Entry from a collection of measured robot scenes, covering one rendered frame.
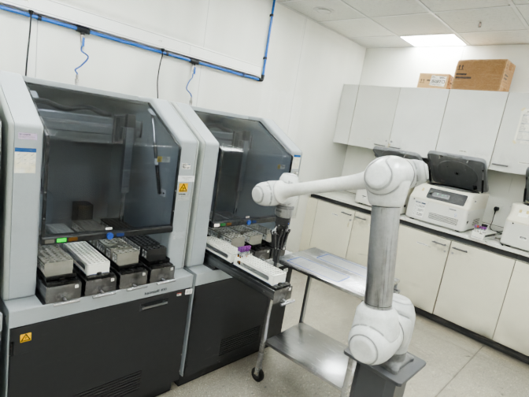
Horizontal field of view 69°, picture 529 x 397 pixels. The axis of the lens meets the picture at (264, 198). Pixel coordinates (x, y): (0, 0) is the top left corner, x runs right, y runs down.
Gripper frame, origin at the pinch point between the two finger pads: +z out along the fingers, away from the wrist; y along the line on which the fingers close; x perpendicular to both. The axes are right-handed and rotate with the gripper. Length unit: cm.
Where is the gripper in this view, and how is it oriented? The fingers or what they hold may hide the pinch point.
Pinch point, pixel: (276, 255)
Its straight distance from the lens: 193.1
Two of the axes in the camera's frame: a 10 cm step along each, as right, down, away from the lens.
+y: -7.0, 0.2, -7.1
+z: -1.6, 9.7, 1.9
